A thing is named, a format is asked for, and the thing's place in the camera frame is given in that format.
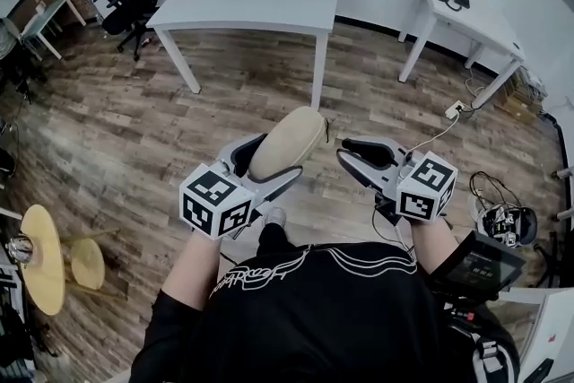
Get round yellow wooden stool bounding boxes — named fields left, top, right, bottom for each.
left=71, top=237, right=107, bottom=290

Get person's grey shoe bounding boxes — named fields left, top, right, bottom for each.
left=261, top=206, right=288, bottom=234

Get white side table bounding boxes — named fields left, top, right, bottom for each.
left=498, top=286, right=574, bottom=369

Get person's black printed t-shirt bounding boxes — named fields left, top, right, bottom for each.
left=129, top=241, right=521, bottom=383

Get person's right forearm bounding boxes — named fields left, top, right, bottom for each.
left=405, top=217, right=462, bottom=275

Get cardboard boxes under desk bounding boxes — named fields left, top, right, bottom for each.
left=505, top=65, right=547, bottom=114

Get person's left forearm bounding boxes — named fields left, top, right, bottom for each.
left=161, top=228, right=225, bottom=311

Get narrow white table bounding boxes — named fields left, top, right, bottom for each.
left=21, top=0, right=87, bottom=61

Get white helmet with cables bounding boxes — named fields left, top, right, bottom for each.
left=475, top=202, right=539, bottom=248

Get beige oval pouch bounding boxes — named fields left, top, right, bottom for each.
left=248, top=106, right=326, bottom=182

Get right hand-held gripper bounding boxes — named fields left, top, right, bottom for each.
left=335, top=137, right=459, bottom=224

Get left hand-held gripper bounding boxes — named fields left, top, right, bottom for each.
left=178, top=133, right=304, bottom=241

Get black monitor screen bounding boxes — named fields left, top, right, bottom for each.
left=429, top=230, right=526, bottom=302

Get grey backpack strap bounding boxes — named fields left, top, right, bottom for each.
left=469, top=335, right=521, bottom=383

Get white cable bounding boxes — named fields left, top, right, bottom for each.
left=404, top=110, right=462, bottom=157

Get shiny metal object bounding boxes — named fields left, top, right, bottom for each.
left=6, top=236, right=36, bottom=262

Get small white desk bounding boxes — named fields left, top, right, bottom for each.
left=397, top=0, right=526, bottom=110

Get person's black trouser leg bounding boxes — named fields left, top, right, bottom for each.
left=256, top=222, right=300, bottom=257

